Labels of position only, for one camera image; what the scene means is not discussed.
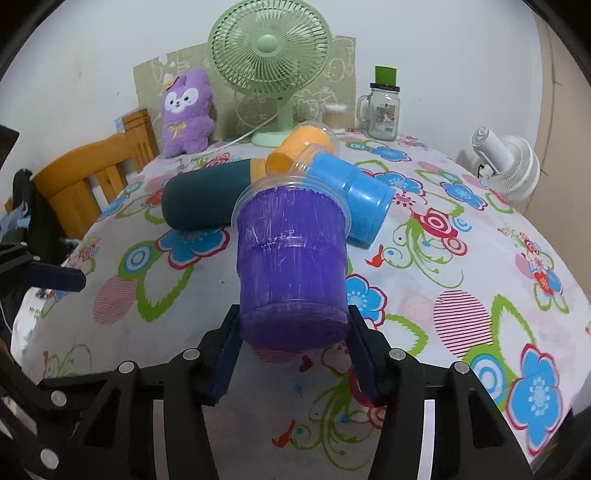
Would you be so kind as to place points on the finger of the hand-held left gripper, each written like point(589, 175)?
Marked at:
point(60, 278)
point(57, 406)

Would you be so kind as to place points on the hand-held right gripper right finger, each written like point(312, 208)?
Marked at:
point(365, 369)

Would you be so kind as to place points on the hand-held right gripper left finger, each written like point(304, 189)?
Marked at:
point(220, 369)

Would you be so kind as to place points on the purple plastic cup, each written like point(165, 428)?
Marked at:
point(291, 258)

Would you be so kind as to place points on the dark green plastic cup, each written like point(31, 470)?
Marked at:
point(203, 198)

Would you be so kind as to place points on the blue plastic cup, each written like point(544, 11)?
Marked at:
point(355, 194)

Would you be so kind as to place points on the orange plastic cup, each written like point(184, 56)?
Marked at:
point(295, 147)

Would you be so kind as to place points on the dark cloth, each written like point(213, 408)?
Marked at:
point(37, 217)

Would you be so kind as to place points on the wooden chair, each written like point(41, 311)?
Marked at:
point(78, 180)

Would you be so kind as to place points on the floral tablecloth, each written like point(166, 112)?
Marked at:
point(461, 277)

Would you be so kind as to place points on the purple plush toy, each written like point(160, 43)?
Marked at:
point(187, 115)

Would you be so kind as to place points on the white clip fan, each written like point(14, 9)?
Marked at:
point(512, 166)

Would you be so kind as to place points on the cotton swab container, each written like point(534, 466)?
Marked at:
point(335, 120)

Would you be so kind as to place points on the glass jar mug green lid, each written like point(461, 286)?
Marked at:
point(382, 110)

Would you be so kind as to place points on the green desk fan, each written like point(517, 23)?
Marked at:
point(270, 46)

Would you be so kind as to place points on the beige printed wall cloth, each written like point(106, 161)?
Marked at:
point(339, 60)

